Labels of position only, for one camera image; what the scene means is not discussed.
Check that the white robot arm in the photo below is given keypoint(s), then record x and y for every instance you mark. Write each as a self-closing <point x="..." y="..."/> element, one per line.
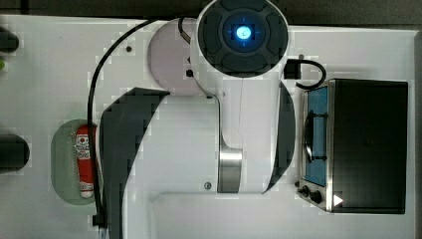
<point x="232" y="131"/>

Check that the black cylinder container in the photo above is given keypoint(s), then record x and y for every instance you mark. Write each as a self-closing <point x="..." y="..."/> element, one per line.
<point x="9" y="42"/>

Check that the black pan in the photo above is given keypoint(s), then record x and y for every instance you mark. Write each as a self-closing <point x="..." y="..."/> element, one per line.
<point x="14" y="152"/>

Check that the purple oval plate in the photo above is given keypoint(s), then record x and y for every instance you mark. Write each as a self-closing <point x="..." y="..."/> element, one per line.
<point x="168" y="58"/>

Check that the red plush ketchup bottle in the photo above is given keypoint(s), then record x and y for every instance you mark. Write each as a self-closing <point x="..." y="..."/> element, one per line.
<point x="85" y="168"/>

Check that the green lime toy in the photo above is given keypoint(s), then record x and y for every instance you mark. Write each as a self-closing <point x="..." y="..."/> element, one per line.
<point x="2" y="65"/>

